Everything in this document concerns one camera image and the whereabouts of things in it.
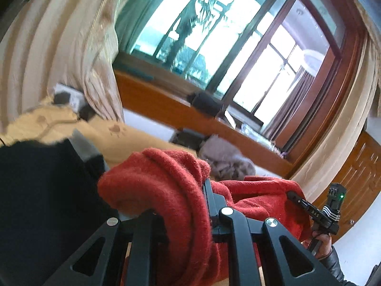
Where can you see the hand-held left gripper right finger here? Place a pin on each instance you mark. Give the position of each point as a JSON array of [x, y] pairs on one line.
[[210, 199]]

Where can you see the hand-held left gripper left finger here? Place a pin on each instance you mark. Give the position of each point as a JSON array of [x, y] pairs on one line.
[[140, 244]]

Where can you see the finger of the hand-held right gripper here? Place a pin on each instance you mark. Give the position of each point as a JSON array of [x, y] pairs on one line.
[[297, 199]]

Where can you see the red knit sweater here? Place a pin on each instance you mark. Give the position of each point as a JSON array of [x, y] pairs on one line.
[[178, 190]]

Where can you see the person's right forearm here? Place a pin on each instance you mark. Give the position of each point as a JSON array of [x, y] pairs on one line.
[[335, 266]]

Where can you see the person's right hand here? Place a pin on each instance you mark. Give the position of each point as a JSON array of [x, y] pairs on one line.
[[323, 245]]

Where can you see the grey cloth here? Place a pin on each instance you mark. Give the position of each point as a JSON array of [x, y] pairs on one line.
[[226, 161]]

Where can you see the wooden door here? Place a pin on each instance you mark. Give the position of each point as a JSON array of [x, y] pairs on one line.
[[357, 178]]

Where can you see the flat black box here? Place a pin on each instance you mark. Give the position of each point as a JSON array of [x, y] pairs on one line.
[[187, 140]]

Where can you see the brown curtain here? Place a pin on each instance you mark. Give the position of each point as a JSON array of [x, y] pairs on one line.
[[293, 101]]

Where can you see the white mattress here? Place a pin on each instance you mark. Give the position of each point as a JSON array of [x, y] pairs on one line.
[[148, 122]]

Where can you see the tan paw print blanket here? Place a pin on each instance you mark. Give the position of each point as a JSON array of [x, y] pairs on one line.
[[128, 143]]

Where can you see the beige curtain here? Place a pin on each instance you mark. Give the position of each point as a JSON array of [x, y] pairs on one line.
[[59, 50], [351, 110]]

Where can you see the black cloth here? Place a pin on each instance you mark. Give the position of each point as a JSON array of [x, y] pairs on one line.
[[44, 199]]

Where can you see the white power strip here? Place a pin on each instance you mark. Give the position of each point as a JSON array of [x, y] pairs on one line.
[[68, 96]]

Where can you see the window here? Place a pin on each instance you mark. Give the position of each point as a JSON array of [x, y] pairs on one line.
[[223, 35]]

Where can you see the wooden bed frame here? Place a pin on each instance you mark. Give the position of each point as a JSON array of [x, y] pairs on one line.
[[154, 98]]

